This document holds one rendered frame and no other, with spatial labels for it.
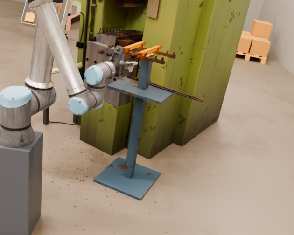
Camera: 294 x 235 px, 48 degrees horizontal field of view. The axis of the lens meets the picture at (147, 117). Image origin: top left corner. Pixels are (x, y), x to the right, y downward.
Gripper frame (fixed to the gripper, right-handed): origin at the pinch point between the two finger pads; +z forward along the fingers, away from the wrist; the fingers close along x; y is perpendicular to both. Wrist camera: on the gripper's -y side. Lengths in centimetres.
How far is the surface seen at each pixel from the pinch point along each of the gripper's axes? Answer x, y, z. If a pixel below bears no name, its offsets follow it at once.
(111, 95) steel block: -34, 48, 53
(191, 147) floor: 27, 103, 114
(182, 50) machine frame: 6, 7, 90
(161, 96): 16.6, 26.5, 26.5
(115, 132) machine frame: -27, 80, 52
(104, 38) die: -51, 7, 62
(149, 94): 8.5, 26.5, 23.9
